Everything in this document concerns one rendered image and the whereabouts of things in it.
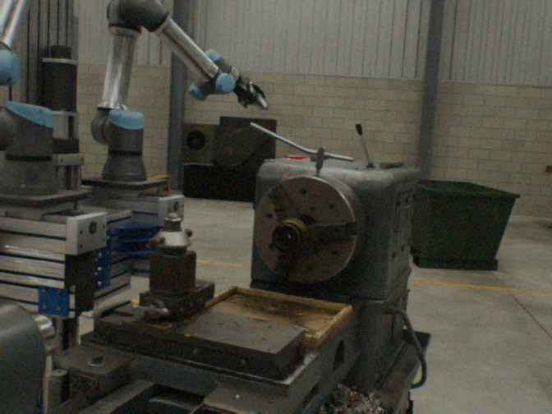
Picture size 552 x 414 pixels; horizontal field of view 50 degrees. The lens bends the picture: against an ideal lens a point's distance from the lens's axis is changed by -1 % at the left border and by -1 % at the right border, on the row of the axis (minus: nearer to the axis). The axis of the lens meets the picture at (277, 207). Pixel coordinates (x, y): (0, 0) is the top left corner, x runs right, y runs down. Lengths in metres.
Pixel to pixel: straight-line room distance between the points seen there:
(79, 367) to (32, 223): 0.53
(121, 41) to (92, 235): 0.85
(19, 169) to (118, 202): 0.51
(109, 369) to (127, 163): 1.00
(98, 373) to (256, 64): 11.04
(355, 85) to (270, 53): 1.75
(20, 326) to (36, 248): 0.88
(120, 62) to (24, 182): 0.73
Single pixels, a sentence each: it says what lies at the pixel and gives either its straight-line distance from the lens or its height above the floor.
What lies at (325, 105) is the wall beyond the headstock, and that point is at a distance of 11.79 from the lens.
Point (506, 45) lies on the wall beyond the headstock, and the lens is 12.24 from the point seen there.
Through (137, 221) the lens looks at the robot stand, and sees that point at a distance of 2.04.
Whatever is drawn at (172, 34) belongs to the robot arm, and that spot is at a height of 1.66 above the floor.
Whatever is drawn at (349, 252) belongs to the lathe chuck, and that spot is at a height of 1.03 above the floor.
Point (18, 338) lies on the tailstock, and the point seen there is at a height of 1.11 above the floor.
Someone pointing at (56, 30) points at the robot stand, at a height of 1.62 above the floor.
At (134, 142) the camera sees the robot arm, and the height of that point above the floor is 1.29.
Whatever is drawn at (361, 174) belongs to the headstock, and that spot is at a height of 1.24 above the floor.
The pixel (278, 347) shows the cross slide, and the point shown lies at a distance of 1.14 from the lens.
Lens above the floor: 1.37
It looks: 8 degrees down
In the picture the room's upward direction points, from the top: 4 degrees clockwise
